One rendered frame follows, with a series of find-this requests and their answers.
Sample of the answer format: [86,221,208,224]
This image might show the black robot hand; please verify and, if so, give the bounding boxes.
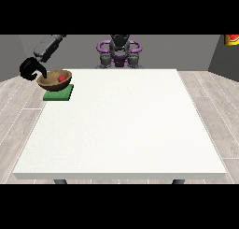
[19,56,49,81]

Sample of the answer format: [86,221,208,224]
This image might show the brown wooden bowl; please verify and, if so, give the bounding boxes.
[36,69,73,93]

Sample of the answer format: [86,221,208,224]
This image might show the green square pad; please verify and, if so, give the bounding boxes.
[42,83,75,102]

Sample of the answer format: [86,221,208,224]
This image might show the yellow cup with melon print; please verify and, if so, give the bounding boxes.
[224,35,239,47]

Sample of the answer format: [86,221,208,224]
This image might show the grey robot trunk purple rings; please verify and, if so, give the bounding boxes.
[94,35,145,70]

